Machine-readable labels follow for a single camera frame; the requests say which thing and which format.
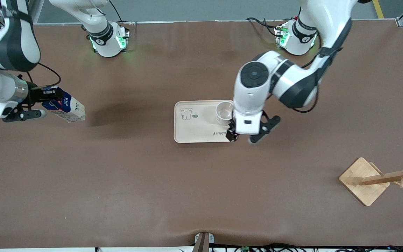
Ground blue milk carton green cap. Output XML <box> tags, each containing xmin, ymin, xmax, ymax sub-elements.
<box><xmin>42</xmin><ymin>86</ymin><xmax>86</xmax><ymax>123</ymax></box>

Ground white cup black handle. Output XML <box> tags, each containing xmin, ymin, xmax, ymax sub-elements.
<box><xmin>215</xmin><ymin>100</ymin><xmax>237</xmax><ymax>126</ymax></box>

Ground white rabbit print tray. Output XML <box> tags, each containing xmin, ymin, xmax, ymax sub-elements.
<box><xmin>174</xmin><ymin>100</ymin><xmax>239</xmax><ymax>144</ymax></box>

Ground brown table cover sheet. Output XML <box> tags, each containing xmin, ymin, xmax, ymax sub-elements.
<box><xmin>0</xmin><ymin>19</ymin><xmax>403</xmax><ymax>250</ymax></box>

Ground wooden mug rack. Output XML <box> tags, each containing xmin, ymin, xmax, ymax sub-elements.
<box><xmin>339</xmin><ymin>152</ymin><xmax>403</xmax><ymax>207</ymax></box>

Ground black right arm base cable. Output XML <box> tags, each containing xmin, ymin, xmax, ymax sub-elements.
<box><xmin>109</xmin><ymin>0</ymin><xmax>134</xmax><ymax>25</ymax></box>

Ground black arm base cable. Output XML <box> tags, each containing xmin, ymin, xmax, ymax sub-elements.
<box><xmin>109</xmin><ymin>0</ymin><xmax>134</xmax><ymax>25</ymax></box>
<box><xmin>246</xmin><ymin>17</ymin><xmax>295</xmax><ymax>37</ymax></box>

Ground grey camera post clamp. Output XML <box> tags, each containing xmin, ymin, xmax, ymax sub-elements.
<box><xmin>194</xmin><ymin>232</ymin><xmax>215</xmax><ymax>252</ymax></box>

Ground black left arm base cable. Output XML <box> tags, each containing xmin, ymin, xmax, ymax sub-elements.
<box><xmin>246</xmin><ymin>17</ymin><xmax>295</xmax><ymax>37</ymax></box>

